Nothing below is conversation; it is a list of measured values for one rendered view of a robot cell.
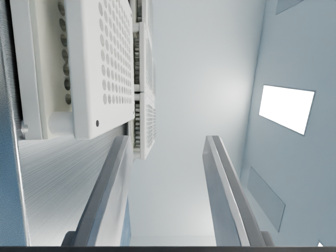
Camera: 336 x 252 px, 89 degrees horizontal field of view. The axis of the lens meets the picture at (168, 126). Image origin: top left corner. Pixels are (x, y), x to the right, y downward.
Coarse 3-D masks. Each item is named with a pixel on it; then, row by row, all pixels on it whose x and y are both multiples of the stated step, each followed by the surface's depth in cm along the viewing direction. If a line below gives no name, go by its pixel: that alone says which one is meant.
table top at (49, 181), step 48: (0, 0) 16; (0, 48) 16; (0, 96) 16; (0, 144) 17; (48, 144) 22; (96, 144) 37; (0, 192) 18; (48, 192) 22; (0, 240) 18; (48, 240) 22
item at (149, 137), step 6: (138, 108) 66; (150, 108) 76; (138, 114) 65; (150, 114) 73; (138, 120) 66; (150, 120) 73; (138, 126) 66; (150, 126) 74; (138, 132) 66; (150, 132) 73; (138, 138) 66; (150, 138) 73; (138, 144) 66; (150, 144) 73
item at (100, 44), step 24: (72, 0) 16; (96, 0) 19; (120, 0) 29; (72, 24) 16; (96, 24) 19; (120, 24) 29; (72, 48) 17; (96, 48) 19; (120, 48) 30; (72, 72) 17; (96, 72) 19; (120, 72) 29; (72, 96) 17; (96, 96) 19; (120, 96) 29; (96, 120) 19; (120, 120) 29
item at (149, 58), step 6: (138, 42) 64; (138, 48) 64; (150, 48) 73; (138, 54) 65; (150, 54) 73; (138, 60) 66; (150, 60) 73; (138, 66) 65; (150, 66) 73; (138, 72) 65; (150, 72) 74; (138, 78) 65; (150, 78) 74; (150, 84) 73
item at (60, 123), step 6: (54, 114) 18; (60, 114) 18; (66, 114) 18; (48, 120) 18; (54, 120) 18; (60, 120) 18; (66, 120) 18; (72, 120) 18; (48, 126) 18; (54, 126) 18; (60, 126) 18; (66, 126) 18; (72, 126) 18; (54, 132) 18; (60, 132) 18; (66, 132) 18; (72, 132) 18
